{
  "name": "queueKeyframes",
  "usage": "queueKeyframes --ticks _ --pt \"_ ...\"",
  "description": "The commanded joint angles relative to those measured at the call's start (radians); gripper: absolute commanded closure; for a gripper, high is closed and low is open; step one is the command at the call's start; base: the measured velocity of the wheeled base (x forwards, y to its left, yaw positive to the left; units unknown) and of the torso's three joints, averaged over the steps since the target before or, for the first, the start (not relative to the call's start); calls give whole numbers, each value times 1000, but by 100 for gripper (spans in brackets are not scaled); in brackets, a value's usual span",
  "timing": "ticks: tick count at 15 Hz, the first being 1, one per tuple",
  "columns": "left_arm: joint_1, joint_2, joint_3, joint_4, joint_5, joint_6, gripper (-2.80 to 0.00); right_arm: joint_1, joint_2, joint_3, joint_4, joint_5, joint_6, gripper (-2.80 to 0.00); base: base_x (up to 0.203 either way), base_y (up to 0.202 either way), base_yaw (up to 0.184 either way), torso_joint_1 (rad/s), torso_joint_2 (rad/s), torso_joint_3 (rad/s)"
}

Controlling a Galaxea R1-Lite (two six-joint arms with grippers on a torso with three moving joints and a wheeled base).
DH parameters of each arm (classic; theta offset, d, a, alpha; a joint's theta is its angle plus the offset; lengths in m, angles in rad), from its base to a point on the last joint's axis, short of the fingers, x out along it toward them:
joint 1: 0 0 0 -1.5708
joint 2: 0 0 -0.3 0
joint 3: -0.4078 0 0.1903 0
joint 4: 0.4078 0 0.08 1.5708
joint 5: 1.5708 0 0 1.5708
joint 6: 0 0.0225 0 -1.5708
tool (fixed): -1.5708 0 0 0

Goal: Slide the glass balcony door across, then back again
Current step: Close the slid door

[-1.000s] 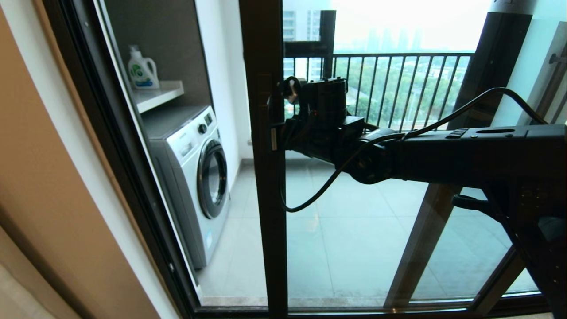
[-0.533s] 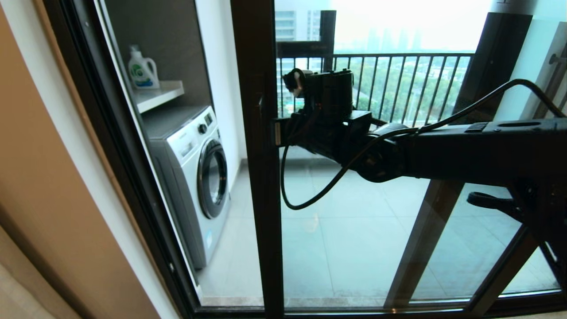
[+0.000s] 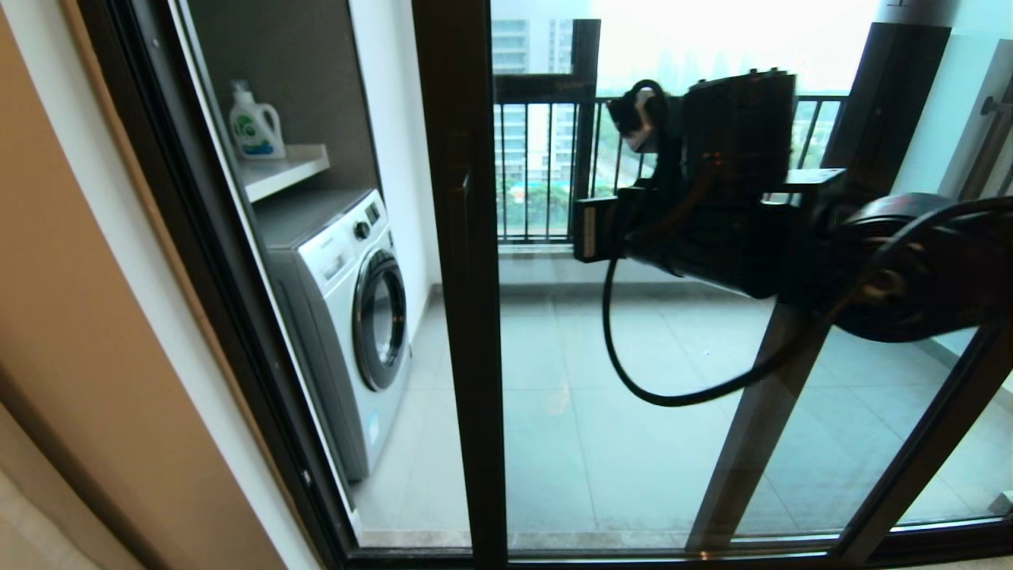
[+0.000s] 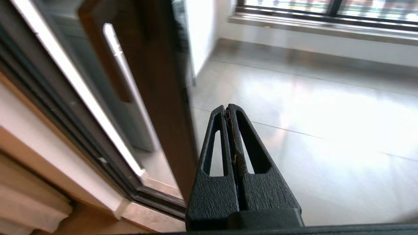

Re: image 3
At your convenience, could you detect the dark framed sliding glass door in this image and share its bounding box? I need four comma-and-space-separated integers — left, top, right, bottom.
412, 0, 1013, 570

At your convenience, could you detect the grey stone window sill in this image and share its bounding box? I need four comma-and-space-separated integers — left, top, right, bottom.
497, 241, 634, 258

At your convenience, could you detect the black metal balcony railing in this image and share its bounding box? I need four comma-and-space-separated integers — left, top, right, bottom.
495, 93, 849, 242

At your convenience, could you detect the dark framed fixed glass panel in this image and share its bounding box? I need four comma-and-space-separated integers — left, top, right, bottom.
687, 22, 1013, 551

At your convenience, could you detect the white front-load washing machine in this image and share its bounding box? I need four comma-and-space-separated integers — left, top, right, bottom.
253, 188, 412, 482

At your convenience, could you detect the white detergent bottle green label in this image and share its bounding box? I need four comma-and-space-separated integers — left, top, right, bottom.
230, 81, 287, 161

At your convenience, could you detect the white curtain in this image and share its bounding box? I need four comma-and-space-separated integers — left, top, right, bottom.
0, 404, 143, 570

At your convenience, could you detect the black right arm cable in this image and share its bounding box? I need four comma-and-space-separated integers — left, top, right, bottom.
601, 196, 1013, 409

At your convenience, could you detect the dark window frame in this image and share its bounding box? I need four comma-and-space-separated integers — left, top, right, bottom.
491, 20, 600, 242

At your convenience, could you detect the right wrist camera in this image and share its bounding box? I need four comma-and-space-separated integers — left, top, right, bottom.
608, 79, 670, 153

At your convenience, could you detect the white wall shelf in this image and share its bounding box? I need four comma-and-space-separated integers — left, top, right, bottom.
237, 144, 331, 204

